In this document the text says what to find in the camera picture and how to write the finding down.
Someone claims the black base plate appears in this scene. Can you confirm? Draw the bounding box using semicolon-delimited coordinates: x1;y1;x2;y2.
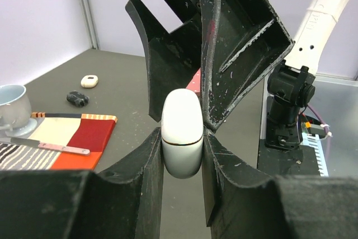
257;96;324;176

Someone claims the beige earbud case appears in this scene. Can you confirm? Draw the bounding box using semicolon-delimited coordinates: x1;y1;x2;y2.
80;75;98;88

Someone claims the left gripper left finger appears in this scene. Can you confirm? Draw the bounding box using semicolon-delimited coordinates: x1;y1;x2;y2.
1;128;164;238

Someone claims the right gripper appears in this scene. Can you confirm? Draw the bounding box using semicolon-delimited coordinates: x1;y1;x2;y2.
125;0;293;131

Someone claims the pink dotted plate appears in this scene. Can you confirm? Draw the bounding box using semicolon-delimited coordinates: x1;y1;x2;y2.
186;68;201;97

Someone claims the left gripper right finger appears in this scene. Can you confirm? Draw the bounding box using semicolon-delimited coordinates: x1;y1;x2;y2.
202;133;357;238

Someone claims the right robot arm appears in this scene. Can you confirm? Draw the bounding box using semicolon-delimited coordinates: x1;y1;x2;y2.
125;0;349;147

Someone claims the black earbud case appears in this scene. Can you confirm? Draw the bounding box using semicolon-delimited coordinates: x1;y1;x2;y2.
66;91;90;107

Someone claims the knife with pink handle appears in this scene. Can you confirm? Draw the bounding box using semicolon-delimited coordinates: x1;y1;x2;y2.
1;138;91;156

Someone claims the white earbud charging case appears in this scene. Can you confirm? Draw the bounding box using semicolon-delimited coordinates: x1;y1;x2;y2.
161;88;204;179

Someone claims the patchwork placemat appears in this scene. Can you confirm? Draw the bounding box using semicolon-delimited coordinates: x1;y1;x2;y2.
1;112;117;171

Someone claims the light blue mug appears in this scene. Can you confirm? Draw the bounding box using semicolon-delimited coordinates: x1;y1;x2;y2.
1;84;37;138

